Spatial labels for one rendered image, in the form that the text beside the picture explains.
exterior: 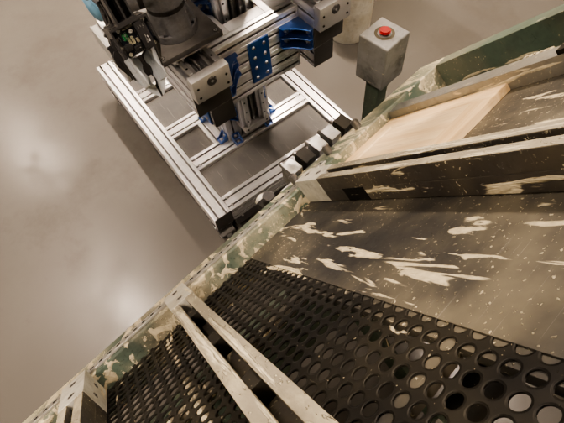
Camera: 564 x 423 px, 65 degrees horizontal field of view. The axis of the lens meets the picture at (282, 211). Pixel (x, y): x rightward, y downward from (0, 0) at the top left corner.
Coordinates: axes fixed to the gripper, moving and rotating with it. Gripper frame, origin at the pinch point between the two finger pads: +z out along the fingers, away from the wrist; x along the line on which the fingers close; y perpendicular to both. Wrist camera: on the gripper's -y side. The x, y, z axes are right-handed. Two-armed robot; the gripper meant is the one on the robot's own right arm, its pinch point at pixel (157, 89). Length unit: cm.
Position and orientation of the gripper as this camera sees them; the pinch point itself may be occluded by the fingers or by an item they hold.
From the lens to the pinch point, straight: 93.5
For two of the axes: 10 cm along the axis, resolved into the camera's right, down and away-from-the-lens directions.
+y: 4.9, 3.9, -7.8
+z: 3.4, 7.4, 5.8
